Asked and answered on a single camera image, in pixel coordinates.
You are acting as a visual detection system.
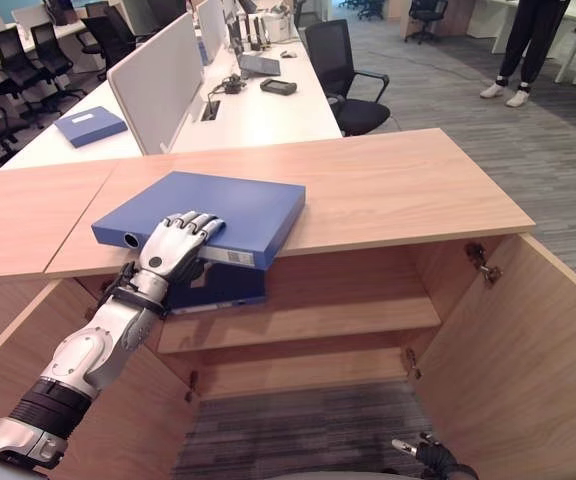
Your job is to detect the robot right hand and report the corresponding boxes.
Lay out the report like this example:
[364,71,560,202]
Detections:
[391,432,478,480]

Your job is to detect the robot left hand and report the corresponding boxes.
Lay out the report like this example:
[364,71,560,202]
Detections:
[137,210,227,288]

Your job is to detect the large blue file folder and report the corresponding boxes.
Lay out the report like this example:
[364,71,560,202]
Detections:
[91,170,307,271]

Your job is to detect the blue folder with white edge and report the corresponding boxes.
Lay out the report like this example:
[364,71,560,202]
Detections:
[166,259,270,317]

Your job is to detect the wooden cabinet right door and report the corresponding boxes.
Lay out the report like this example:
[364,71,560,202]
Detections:
[406,232,576,480]

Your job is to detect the wooden cabinet door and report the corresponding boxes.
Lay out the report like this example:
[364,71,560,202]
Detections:
[0,279,200,480]
[406,232,576,480]

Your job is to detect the blue folder with white label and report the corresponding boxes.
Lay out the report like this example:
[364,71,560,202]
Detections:
[53,105,129,149]

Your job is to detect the adjacent wooden cabinet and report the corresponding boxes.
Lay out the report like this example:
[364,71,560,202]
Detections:
[0,160,120,369]

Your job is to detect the long white office desk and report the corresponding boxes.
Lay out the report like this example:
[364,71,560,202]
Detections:
[0,22,344,172]

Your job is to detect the wooden cabinet shelf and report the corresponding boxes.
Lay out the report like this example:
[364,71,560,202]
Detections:
[156,294,443,357]

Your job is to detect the wooden cabinet left door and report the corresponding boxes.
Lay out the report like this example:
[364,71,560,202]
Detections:
[0,279,200,480]

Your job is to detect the wooden office cabinet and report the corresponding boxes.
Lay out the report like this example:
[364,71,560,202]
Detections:
[42,127,537,401]

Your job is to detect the black mesh office chair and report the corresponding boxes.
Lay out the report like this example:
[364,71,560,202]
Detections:
[303,18,392,138]

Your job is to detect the white desk partition panel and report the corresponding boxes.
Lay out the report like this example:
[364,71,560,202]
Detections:
[195,0,230,66]
[106,11,205,156]

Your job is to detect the black handheld device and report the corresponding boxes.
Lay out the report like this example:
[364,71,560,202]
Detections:
[259,77,299,95]

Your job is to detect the large metal door hinge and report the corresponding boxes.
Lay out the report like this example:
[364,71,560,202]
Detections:
[464,241,502,287]

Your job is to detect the grey laptop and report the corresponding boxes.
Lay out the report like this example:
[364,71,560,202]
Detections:
[237,52,283,78]

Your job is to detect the person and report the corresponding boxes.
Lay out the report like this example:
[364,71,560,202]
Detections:
[479,0,570,109]

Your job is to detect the black cable bundle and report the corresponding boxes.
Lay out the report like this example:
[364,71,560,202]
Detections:
[206,73,248,102]

